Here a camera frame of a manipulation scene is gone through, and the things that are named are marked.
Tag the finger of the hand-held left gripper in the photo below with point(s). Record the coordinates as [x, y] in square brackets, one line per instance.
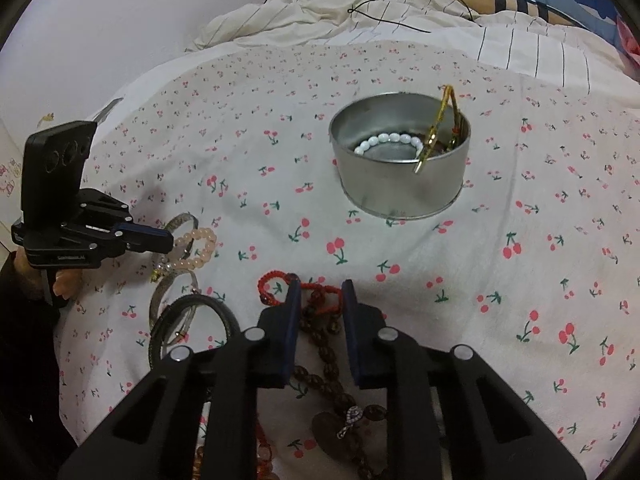
[152, 244]
[135, 230]

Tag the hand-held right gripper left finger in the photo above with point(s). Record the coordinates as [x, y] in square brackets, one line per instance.
[291, 330]

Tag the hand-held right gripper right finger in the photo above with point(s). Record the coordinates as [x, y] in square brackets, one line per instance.
[350, 335]

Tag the thin silver bangle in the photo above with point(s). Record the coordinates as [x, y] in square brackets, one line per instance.
[179, 220]

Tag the wide silver bangle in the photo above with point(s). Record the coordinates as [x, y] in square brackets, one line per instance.
[162, 295]

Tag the round metal tin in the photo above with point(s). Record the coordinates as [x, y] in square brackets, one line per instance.
[400, 190]

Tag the person's left forearm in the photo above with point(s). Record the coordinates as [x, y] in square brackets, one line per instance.
[25, 330]

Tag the person's left hand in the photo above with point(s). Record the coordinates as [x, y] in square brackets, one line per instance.
[67, 284]

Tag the rhinestone bow charm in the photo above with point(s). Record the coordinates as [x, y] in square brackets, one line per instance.
[351, 419]

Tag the brown oval pendant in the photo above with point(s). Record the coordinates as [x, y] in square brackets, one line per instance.
[327, 437]

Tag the white striped duvet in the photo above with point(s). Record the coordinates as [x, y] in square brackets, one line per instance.
[310, 5]

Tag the tan striped pillow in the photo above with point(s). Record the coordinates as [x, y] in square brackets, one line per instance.
[480, 2]

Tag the pink cloth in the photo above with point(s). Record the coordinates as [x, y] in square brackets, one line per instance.
[629, 37]

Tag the pink cartoon wall sticker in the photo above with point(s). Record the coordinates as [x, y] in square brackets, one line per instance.
[10, 177]

